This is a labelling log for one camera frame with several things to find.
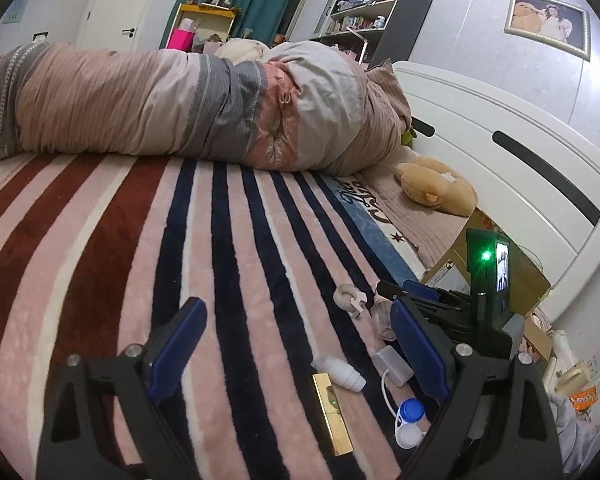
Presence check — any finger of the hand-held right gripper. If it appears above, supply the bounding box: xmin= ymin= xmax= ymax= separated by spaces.
xmin=376 ymin=281 xmax=407 ymax=304
xmin=402 ymin=279 xmax=470 ymax=312

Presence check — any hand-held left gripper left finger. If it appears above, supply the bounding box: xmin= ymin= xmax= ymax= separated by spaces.
xmin=35 ymin=297 xmax=209 ymax=480

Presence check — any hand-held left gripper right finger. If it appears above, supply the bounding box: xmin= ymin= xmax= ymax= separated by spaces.
xmin=389 ymin=299 xmax=564 ymax=480

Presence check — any pale pink plastic object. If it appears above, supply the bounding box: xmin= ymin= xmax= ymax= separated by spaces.
xmin=371 ymin=296 xmax=399 ymax=344

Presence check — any brown cardboard box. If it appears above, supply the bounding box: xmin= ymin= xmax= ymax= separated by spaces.
xmin=419 ymin=207 xmax=552 ymax=361

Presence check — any white tape dispenser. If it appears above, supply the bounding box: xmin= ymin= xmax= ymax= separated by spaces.
xmin=333 ymin=283 xmax=369 ymax=319

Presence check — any blue and white printed sheet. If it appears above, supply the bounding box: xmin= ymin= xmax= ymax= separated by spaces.
xmin=330 ymin=174 xmax=427 ymax=283

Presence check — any blue and white lens case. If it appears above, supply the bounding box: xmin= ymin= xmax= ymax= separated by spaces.
xmin=393 ymin=398 xmax=431 ymax=449

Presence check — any small white plastic bottle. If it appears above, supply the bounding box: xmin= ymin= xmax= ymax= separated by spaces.
xmin=311 ymin=354 xmax=367 ymax=392

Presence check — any striped fleece blanket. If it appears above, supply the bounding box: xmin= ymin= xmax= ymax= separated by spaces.
xmin=0 ymin=152 xmax=431 ymax=480

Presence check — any tan plush bear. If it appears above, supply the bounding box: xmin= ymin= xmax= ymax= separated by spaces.
xmin=394 ymin=156 xmax=479 ymax=217

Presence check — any gold rectangular box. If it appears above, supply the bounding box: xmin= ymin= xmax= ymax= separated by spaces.
xmin=312 ymin=372 xmax=354 ymax=457

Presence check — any cream plastic container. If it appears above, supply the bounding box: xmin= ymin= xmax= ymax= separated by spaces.
xmin=554 ymin=359 xmax=597 ymax=397

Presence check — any orange snack packet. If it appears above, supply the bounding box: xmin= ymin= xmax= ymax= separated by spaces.
xmin=569 ymin=385 xmax=600 ymax=413

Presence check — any grey cloth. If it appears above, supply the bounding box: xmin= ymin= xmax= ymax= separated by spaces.
xmin=547 ymin=394 xmax=598 ymax=476

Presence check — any white bed headboard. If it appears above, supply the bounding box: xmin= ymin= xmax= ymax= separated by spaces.
xmin=391 ymin=60 xmax=600 ymax=262

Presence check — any rolled pink and grey duvet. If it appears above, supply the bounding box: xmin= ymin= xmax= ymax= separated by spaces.
xmin=0 ymin=40 xmax=381 ymax=177

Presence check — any dark grey bookshelf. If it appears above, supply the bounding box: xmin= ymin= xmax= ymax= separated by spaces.
xmin=310 ymin=0 xmax=439 ymax=67

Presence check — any cream plush toy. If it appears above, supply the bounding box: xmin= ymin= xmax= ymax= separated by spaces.
xmin=214 ymin=37 xmax=272 ymax=67

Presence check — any framed photo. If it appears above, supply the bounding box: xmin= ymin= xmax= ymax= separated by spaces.
xmin=503 ymin=0 xmax=592 ymax=62

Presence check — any pink bag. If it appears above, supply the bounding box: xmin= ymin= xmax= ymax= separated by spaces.
xmin=167 ymin=27 xmax=197 ymax=54

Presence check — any window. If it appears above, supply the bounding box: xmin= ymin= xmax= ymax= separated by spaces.
xmin=279 ymin=0 xmax=322 ymax=42

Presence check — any yellow shelf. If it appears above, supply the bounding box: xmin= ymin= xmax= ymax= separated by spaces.
xmin=171 ymin=2 xmax=243 ymax=55

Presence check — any white door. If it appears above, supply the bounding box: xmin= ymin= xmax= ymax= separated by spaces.
xmin=76 ymin=0 xmax=167 ymax=54

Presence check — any small white box with cord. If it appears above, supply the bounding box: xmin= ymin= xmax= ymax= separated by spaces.
xmin=373 ymin=346 xmax=415 ymax=426

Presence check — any wall poster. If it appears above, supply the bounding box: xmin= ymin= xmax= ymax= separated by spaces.
xmin=2 ymin=0 xmax=37 ymax=26

